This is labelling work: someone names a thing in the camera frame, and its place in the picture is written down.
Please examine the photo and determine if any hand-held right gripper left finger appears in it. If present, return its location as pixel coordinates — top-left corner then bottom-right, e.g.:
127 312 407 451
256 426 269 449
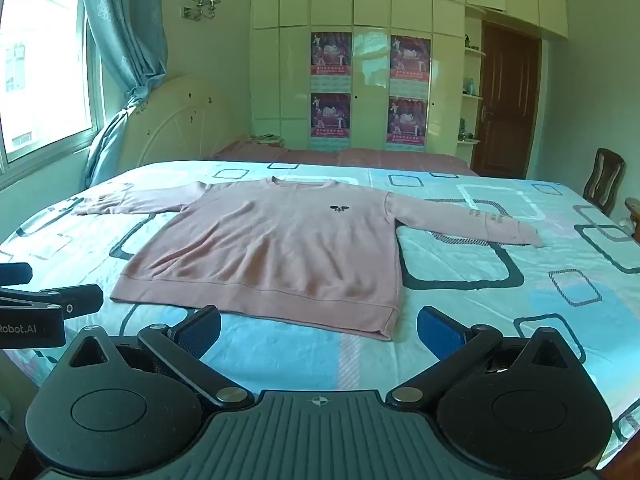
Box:
67 305 254 407

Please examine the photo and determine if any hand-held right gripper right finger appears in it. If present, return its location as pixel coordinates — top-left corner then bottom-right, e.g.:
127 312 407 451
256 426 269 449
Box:
387 305 583 406

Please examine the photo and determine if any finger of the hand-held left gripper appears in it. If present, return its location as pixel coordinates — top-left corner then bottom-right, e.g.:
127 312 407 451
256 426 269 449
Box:
0 262 33 288
0 284 104 318

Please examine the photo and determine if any pink sweater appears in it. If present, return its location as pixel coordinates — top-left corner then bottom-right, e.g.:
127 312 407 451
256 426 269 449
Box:
75 176 543 342

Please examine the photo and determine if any white patterned quilt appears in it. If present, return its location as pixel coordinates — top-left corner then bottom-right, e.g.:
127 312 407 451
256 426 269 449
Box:
0 160 640 471

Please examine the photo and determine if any dusty pink bedsheet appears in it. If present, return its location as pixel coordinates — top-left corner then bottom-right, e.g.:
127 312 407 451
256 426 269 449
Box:
210 141 481 177

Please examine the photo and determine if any cream bed headboard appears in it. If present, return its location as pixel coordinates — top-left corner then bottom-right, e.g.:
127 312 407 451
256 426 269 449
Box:
117 75 241 166

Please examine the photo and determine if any window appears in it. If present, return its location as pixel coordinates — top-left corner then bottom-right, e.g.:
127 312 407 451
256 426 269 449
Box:
0 0 106 171

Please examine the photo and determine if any brown wooden furniture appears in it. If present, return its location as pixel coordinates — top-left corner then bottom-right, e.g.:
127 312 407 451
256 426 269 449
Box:
620 199 640 241

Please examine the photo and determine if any dark wooden chair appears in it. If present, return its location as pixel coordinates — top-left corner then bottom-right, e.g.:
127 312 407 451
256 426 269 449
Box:
582 148 626 218

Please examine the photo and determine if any brown wooden door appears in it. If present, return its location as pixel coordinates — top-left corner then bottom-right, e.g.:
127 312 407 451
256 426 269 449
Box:
470 20 542 177

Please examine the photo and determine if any cream corner shelf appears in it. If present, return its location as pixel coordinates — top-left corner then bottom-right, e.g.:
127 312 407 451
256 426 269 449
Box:
457 5 488 147

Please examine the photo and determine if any blue curtain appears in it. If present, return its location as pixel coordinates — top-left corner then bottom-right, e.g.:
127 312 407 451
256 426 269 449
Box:
77 0 168 186

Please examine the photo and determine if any cream wardrobe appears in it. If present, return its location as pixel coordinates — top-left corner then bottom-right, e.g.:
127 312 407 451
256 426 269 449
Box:
250 0 568 158

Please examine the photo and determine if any purple wall poster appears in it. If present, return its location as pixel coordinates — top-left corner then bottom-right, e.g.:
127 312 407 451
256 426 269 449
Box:
310 32 352 90
310 92 352 150
390 35 432 96
386 96 428 153

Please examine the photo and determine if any wall lamp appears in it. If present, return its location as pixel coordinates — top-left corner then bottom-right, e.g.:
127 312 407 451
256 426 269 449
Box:
182 0 222 22

